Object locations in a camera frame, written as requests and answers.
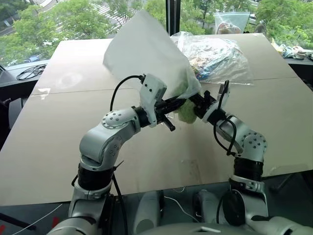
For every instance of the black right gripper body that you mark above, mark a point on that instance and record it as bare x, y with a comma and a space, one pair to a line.
205, 104

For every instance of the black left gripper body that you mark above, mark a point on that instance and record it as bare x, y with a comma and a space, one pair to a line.
163, 107

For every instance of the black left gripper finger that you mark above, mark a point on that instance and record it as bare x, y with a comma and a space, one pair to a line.
177, 101
169, 125

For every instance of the green towel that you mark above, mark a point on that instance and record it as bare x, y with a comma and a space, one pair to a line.
187, 114

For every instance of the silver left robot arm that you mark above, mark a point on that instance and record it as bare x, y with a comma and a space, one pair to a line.
97, 142

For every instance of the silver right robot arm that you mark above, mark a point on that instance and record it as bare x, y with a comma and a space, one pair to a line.
253, 144

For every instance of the clear bag of colourful items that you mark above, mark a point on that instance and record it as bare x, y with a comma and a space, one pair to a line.
215, 58

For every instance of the clear blue-topped zip bag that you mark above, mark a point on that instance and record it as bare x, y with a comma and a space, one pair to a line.
231, 23

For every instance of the pale grey rounded robot leg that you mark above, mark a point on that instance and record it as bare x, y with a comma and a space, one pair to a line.
207, 206
146, 213

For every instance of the pile of colourful small items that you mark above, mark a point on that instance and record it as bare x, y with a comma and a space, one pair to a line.
294, 52

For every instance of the dark chair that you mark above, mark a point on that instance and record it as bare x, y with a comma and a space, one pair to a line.
9, 115

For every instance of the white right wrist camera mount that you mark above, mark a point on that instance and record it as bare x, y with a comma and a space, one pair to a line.
211, 110

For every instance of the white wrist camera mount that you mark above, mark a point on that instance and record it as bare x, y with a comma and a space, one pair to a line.
152, 88
211, 110

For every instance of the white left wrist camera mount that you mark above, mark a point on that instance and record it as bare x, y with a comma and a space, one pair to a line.
152, 88

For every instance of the dark window frame post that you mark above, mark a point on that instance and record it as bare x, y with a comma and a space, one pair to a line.
173, 17

